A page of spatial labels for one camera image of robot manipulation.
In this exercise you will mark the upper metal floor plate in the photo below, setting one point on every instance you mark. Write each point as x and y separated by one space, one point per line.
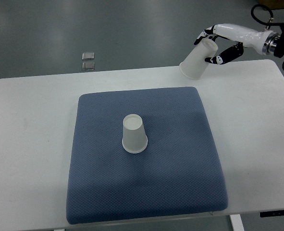
88 56

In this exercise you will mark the black desk control panel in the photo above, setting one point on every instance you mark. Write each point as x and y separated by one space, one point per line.
276 213

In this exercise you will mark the white paper cup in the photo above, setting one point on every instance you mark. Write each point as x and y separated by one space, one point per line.
134 138
194 65

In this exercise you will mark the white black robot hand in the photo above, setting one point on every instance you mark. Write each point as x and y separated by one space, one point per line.
263 43

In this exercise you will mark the blue fabric cushion mat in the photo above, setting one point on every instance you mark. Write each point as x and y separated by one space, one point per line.
178 173

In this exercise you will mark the white table leg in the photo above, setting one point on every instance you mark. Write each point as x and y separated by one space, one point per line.
236 222

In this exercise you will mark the brown cardboard box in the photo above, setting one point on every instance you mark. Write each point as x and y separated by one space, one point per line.
272 4

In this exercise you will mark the white paper cup on mat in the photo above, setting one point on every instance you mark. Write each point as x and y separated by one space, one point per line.
134 138

